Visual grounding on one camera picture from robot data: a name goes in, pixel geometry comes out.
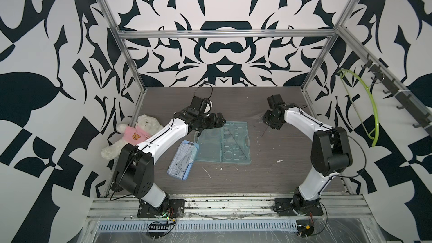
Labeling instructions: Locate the green hanging tube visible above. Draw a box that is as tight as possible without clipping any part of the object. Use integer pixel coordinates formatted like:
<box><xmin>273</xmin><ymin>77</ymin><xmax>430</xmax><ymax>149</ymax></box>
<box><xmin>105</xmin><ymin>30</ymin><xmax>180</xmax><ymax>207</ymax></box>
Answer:
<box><xmin>337</xmin><ymin>69</ymin><xmax>380</xmax><ymax>147</ymax></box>

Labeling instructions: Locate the black wall hook rail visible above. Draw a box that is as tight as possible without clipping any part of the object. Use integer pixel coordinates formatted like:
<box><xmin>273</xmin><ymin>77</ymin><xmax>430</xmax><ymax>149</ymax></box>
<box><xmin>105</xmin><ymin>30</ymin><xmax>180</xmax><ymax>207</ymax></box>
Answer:
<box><xmin>360</xmin><ymin>54</ymin><xmax>432</xmax><ymax>136</ymax></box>

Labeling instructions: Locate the blue transparent geometry set case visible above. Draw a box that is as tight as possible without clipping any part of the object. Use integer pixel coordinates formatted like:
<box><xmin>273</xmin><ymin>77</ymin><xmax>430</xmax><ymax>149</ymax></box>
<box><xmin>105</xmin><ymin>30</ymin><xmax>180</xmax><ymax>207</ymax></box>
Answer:
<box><xmin>167</xmin><ymin>141</ymin><xmax>199</xmax><ymax>181</ymax></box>

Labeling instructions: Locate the clear triangle ruler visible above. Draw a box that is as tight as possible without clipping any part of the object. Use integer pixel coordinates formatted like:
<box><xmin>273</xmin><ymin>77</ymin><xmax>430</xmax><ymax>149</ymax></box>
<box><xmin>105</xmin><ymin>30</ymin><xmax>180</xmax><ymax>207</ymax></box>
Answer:
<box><xmin>222</xmin><ymin>121</ymin><xmax>248</xmax><ymax>155</ymax></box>

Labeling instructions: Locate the white teddy bear pink shirt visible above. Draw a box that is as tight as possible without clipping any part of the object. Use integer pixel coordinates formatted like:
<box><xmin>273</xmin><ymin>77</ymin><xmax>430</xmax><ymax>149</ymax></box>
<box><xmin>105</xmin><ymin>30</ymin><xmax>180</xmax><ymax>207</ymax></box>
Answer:
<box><xmin>101</xmin><ymin>114</ymin><xmax>163</xmax><ymax>160</ymax></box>

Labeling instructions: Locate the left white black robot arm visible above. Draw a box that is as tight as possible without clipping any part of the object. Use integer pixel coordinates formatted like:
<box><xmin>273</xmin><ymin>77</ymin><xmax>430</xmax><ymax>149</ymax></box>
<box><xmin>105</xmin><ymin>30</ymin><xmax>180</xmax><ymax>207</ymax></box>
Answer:
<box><xmin>112</xmin><ymin>96</ymin><xmax>226</xmax><ymax>214</ymax></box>

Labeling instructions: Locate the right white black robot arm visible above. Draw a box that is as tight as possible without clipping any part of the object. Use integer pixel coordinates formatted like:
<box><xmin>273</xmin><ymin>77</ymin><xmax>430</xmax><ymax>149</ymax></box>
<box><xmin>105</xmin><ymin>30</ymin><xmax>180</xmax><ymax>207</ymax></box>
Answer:
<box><xmin>263</xmin><ymin>94</ymin><xmax>353</xmax><ymax>210</ymax></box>

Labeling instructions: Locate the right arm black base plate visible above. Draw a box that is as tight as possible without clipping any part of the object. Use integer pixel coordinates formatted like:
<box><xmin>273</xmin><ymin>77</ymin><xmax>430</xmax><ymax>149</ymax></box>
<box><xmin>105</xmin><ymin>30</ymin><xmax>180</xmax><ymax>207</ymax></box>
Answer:
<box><xmin>272</xmin><ymin>197</ymin><xmax>324</xmax><ymax>217</ymax></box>

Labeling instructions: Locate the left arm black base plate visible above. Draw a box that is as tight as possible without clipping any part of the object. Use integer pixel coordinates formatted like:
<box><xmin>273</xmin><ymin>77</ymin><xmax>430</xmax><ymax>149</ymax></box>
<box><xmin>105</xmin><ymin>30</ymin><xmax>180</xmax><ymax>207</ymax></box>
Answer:
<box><xmin>137</xmin><ymin>198</ymin><xmax>186</xmax><ymax>218</ymax></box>

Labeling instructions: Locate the teal transparent ruler set case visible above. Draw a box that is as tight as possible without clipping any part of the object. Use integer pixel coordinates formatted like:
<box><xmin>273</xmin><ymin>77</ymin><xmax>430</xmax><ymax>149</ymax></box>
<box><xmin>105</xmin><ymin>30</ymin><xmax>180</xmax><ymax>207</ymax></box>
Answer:
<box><xmin>194</xmin><ymin>121</ymin><xmax>251</xmax><ymax>165</ymax></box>

